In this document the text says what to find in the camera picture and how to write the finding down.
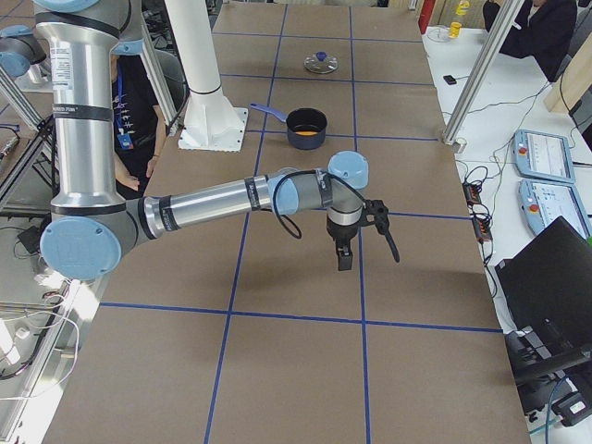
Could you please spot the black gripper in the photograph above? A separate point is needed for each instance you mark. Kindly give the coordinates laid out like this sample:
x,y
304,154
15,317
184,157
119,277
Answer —
x,y
341,231

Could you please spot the glass lid blue knob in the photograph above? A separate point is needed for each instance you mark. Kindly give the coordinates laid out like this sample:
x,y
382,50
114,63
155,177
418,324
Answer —
x,y
321,63

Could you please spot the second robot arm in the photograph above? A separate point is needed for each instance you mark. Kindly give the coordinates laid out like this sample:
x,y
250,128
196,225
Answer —
x,y
23,55

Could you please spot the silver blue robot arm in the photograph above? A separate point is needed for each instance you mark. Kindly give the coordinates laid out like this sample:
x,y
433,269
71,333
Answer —
x,y
110,132

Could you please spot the dark blue saucepan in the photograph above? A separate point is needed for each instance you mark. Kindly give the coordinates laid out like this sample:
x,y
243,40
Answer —
x,y
299,119

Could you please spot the black orange power strip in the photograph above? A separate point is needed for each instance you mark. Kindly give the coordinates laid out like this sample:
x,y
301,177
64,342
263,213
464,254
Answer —
x,y
479,213

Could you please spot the black laptop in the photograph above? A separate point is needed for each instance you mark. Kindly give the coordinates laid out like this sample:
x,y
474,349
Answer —
x,y
550,279

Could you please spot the lower blue teach pendant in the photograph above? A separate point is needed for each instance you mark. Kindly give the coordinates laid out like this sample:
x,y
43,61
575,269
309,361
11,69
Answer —
x,y
543,201

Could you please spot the blue teach pendant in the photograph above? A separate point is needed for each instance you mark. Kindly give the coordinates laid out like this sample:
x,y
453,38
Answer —
x,y
541,155
543,201

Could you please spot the upper blue teach pendant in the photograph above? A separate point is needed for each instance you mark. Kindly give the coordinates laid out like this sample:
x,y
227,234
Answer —
x,y
541,155

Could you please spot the seated person in black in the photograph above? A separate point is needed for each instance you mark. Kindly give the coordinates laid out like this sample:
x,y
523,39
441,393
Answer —
x,y
140,130

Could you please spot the yellow cup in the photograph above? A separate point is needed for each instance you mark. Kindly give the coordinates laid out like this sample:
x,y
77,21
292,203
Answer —
x,y
455,29

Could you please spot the person in black jacket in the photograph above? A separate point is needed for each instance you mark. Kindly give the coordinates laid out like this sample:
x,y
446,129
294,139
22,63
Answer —
x,y
543,30

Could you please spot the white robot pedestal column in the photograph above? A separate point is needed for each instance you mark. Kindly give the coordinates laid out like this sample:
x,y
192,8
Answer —
x,y
211,122

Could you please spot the aluminium frame post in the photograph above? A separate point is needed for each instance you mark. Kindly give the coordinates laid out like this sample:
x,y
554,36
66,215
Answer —
x,y
495,39

